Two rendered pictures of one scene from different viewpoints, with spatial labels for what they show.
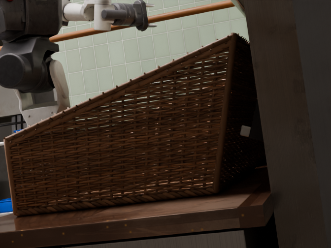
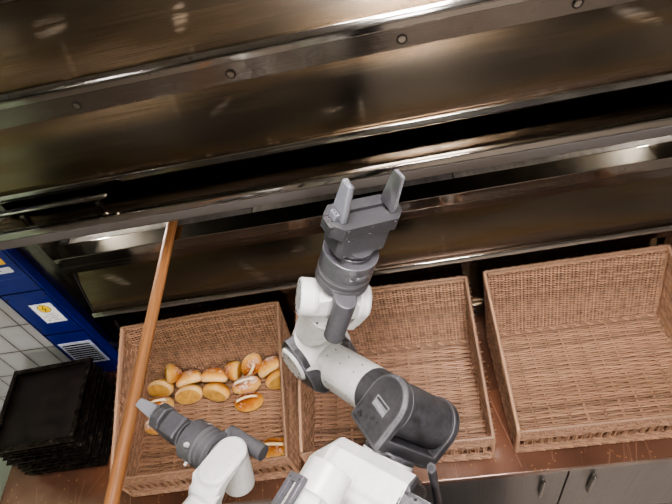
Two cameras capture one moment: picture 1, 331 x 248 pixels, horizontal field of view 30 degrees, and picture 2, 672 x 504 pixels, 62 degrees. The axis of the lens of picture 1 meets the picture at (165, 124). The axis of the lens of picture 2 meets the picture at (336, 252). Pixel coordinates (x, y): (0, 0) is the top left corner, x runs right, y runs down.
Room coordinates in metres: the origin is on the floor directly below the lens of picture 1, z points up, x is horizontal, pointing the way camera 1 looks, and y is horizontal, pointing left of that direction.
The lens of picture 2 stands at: (2.07, 0.68, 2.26)
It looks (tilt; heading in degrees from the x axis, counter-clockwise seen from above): 48 degrees down; 266
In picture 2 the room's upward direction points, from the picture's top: 17 degrees counter-clockwise
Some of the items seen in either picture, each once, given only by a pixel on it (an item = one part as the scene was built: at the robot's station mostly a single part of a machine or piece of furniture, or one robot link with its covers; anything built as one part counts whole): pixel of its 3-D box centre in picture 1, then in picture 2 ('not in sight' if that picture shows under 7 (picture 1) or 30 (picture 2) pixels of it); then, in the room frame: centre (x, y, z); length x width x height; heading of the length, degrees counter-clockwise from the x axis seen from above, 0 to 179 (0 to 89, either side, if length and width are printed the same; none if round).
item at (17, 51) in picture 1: (27, 65); not in sight; (2.10, 0.44, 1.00); 0.28 x 0.13 x 0.18; 166
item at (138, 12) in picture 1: (130, 15); (184, 435); (2.45, 0.08, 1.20); 0.12 x 0.10 x 0.13; 131
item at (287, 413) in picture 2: not in sight; (206, 397); (2.54, -0.29, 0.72); 0.56 x 0.49 x 0.28; 166
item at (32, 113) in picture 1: (44, 128); not in sight; (2.17, 0.42, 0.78); 0.18 x 0.15 x 0.47; 76
